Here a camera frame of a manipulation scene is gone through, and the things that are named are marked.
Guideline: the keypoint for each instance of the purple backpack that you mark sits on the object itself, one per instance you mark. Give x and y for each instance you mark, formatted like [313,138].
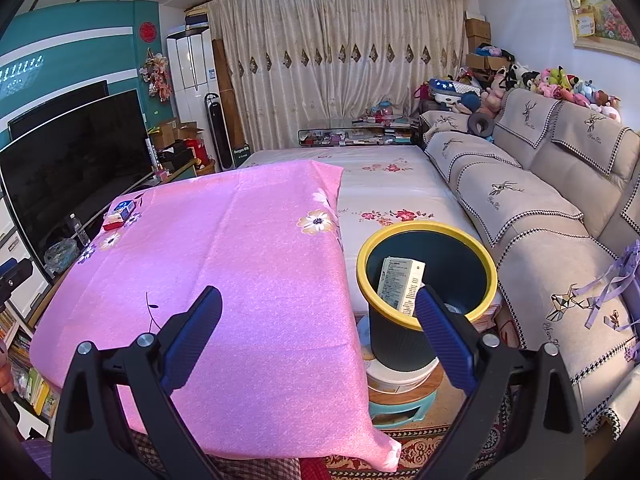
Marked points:
[632,270]

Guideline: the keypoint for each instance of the grey neck pillow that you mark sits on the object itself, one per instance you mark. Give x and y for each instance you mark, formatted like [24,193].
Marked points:
[481,124]

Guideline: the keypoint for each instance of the white floral mattress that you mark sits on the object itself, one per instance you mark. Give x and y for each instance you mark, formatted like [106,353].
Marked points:
[390,180]

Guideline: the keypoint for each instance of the black tower fan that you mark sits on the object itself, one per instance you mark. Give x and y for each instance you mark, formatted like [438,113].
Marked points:
[220,135]

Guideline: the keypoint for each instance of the yellow framed note card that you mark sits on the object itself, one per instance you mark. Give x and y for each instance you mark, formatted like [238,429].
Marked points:
[584,24]

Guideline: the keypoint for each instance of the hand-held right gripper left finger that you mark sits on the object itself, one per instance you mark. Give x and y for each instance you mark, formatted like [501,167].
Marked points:
[192,340]

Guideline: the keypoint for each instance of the pile of plush toys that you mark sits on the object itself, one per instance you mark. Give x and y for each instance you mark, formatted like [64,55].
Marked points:
[555,82]

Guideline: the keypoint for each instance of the blue star printed bag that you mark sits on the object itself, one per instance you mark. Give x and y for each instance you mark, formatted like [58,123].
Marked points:
[450,91]

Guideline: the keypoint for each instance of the open cardboard boxes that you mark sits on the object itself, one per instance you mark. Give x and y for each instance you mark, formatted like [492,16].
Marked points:
[172,132]

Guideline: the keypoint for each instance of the pink floral tablecloth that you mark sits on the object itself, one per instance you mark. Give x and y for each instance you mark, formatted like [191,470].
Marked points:
[240,260]

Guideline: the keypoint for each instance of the boxes atop air conditioner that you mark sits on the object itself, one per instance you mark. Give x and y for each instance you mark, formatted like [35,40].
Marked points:
[196,19]

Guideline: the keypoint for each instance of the teal plastic stool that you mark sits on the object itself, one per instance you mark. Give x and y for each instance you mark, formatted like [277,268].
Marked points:
[385,412]

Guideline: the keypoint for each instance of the stacked brown cardboard boxes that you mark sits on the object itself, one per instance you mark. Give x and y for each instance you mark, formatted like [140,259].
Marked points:
[477,42]

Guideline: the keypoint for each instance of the black storage box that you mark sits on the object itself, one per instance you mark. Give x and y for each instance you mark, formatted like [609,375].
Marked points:
[175,157]

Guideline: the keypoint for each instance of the white milk carton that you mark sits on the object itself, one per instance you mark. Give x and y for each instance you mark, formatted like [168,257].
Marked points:
[400,285]

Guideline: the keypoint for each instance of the flat red pack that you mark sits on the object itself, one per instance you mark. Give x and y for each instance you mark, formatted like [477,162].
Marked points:
[112,223]

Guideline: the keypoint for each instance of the clear glass bowl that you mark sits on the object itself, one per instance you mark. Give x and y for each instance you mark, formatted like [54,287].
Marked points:
[60,256]

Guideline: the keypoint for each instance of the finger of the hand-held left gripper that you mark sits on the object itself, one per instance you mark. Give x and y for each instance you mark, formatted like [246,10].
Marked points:
[12,272]

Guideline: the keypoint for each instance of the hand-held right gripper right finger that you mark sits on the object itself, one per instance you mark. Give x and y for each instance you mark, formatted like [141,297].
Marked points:
[445,340]

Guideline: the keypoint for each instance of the clear water bottle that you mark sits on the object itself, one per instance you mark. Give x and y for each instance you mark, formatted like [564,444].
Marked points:
[78,232]

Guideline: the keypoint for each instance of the black printed box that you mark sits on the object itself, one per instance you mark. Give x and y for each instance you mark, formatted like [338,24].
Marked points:
[242,155]

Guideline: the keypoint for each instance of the hanging artificial flowers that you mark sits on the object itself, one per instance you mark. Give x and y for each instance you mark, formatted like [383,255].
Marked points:
[156,77]

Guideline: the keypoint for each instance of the glass coffee table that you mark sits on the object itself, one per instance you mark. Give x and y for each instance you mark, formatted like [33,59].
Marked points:
[350,137]

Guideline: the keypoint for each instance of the shelf of books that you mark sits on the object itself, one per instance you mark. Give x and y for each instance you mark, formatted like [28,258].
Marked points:
[27,360]

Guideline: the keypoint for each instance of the beige covered sofa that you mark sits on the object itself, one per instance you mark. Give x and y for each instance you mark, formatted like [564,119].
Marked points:
[550,160]

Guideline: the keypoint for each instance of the smaller black screen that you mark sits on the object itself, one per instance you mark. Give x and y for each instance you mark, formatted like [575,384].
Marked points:
[60,102]

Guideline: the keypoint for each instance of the wooden television stand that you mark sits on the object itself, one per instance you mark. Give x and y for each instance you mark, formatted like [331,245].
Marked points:
[180,172]

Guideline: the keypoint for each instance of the red gift bag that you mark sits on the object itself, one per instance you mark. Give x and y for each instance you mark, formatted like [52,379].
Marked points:
[197,155]

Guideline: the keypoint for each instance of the white bucket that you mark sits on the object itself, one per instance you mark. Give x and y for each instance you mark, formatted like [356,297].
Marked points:
[395,380]

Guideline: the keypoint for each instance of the beige patterned curtain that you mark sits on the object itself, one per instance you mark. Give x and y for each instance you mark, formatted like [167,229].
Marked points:
[325,70]

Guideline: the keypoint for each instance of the round wooden board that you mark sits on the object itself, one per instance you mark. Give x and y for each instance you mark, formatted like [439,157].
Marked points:
[400,399]

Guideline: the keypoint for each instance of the red round wall ornament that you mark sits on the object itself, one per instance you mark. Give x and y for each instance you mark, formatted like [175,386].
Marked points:
[147,31]

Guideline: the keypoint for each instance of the red patterned rug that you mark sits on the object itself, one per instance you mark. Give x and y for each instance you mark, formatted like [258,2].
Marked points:
[425,452]

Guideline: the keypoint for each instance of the narrow white printed box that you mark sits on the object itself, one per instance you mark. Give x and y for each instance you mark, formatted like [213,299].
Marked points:
[151,154]

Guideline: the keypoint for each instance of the dark green yellow-rimmed bin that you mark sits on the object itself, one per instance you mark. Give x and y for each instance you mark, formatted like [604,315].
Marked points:
[450,270]

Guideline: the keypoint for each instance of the framed flower painting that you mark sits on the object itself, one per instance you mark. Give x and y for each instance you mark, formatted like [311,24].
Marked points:
[610,15]

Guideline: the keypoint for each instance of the blue tissue pack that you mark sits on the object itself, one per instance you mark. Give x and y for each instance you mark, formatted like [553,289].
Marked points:
[125,209]

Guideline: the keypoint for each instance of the large black television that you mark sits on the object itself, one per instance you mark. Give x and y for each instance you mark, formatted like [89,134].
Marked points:
[70,170]

